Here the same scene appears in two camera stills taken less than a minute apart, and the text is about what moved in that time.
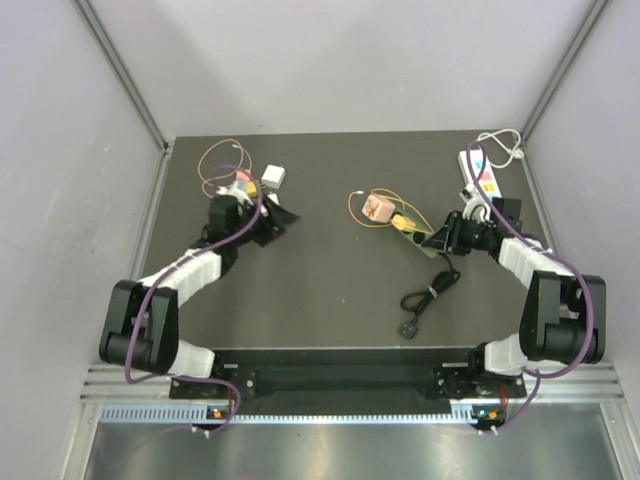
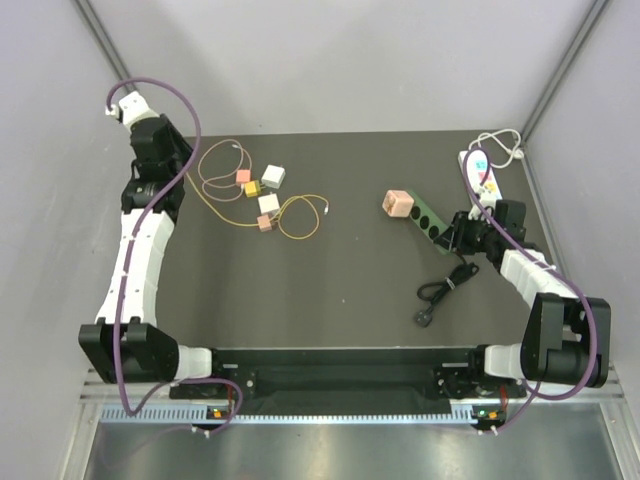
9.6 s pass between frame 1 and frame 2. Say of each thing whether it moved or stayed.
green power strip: moved
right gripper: stayed
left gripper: moved
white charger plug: stayed
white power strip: stayed
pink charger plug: stayed
